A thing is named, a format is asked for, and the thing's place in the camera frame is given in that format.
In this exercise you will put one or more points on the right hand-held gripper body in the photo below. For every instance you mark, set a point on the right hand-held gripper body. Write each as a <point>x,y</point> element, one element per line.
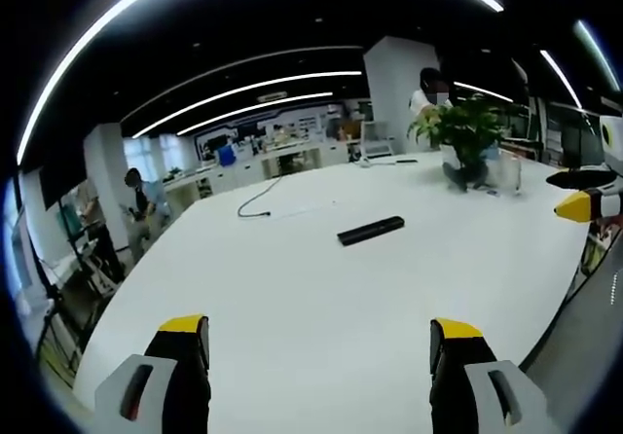
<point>612,137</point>

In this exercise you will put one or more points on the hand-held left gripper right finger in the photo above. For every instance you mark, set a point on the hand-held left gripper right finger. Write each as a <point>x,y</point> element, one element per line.
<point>467,375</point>

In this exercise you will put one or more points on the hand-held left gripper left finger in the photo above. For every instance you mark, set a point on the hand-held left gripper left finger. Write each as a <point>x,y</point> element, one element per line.
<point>165,371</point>

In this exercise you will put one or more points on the black remote control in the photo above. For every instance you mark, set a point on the black remote control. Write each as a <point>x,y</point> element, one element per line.
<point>371,231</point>

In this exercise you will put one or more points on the black computer monitor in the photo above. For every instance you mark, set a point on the black computer monitor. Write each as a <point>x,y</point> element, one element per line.
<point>581,147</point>

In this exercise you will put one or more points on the clear plastic container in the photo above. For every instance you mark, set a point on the clear plastic container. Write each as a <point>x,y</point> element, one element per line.
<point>506,173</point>

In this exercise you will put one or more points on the green potted plant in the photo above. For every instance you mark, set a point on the green potted plant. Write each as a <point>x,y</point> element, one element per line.
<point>462,132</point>

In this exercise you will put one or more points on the black equipment rack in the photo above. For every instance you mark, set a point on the black equipment rack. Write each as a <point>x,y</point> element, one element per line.
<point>83,254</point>

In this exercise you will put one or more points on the white chair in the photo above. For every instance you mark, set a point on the white chair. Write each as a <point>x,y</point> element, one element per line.
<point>377,138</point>

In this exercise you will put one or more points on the white cabinet row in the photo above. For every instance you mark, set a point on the white cabinet row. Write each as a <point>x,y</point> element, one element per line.
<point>253,166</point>

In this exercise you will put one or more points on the blue bin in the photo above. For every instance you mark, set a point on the blue bin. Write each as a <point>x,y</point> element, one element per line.
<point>226,155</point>

